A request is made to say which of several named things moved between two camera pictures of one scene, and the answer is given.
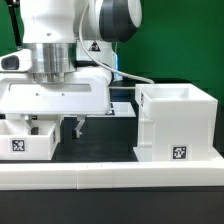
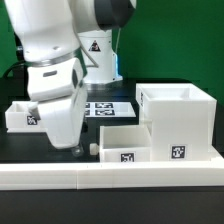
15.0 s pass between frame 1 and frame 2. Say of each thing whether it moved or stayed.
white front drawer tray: moved
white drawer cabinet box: stayed
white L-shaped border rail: stayed
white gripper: moved
